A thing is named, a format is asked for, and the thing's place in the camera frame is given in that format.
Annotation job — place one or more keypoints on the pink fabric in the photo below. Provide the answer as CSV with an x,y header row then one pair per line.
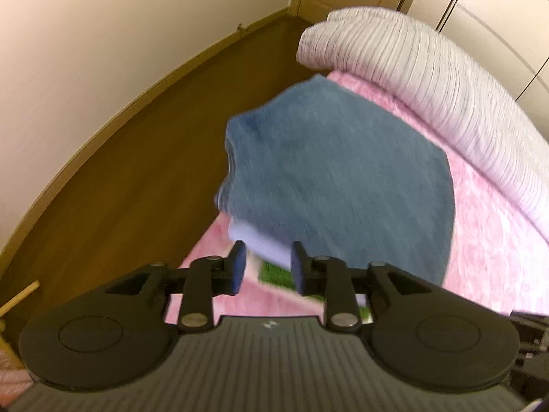
x,y
13,373

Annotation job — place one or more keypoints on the wooden stick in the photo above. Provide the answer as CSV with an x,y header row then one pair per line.
x,y
21,298

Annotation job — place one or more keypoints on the striped lilac quilt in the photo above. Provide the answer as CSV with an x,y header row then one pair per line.
x,y
429,77

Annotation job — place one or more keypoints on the folded green towel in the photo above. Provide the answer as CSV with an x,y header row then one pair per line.
x,y
276,274

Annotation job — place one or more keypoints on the cream wardrobe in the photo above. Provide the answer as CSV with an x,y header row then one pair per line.
x,y
493,17

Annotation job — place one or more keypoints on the pink floral bedsheet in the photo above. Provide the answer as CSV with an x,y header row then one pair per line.
x,y
493,244

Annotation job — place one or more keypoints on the folded light blue cloth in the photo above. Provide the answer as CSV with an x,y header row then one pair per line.
x,y
266,244

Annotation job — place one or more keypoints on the blue denim jeans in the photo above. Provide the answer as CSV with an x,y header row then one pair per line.
x,y
334,171

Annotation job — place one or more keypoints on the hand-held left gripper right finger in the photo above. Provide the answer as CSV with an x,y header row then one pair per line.
x,y
298,270

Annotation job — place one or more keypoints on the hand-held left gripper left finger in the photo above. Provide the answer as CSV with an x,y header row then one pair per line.
x,y
238,268

